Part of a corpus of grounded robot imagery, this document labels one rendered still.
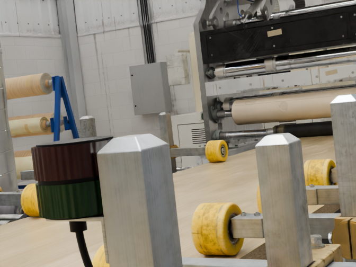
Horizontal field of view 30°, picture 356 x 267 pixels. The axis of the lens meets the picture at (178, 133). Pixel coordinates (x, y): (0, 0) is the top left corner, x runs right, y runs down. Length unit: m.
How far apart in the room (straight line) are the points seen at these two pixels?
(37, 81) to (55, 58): 3.85
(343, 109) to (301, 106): 2.21
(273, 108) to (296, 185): 2.49
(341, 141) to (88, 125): 1.37
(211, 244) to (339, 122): 0.27
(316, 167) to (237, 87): 1.78
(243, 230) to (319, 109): 2.10
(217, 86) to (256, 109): 0.23
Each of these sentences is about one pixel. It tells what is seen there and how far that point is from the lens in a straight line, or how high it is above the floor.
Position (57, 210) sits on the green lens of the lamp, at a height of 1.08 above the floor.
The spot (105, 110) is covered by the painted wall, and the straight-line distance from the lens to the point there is 11.45.
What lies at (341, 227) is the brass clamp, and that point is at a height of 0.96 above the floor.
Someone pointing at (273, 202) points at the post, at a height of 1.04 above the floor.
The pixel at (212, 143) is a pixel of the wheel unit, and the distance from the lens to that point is 2.40.
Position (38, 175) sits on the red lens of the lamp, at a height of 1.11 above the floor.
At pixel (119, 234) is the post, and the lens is 0.43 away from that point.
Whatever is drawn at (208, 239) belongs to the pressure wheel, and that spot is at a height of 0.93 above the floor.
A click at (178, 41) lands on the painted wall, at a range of 10.63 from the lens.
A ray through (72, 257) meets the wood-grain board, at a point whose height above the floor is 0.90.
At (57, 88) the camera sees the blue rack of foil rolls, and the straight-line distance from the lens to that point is 7.58.
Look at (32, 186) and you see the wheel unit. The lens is 1.63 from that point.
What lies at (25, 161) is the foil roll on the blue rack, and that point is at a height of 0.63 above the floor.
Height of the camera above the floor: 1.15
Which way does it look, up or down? 3 degrees down
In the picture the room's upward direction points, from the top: 6 degrees counter-clockwise
